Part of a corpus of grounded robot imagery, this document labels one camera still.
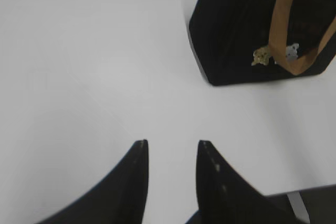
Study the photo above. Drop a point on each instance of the black canvas tote bag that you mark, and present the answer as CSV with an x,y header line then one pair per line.
x,y
246,41

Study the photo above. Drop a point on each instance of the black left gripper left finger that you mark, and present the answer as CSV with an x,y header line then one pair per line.
x,y
118,198

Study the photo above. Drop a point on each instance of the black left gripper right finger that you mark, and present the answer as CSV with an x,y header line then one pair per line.
x,y
223,196

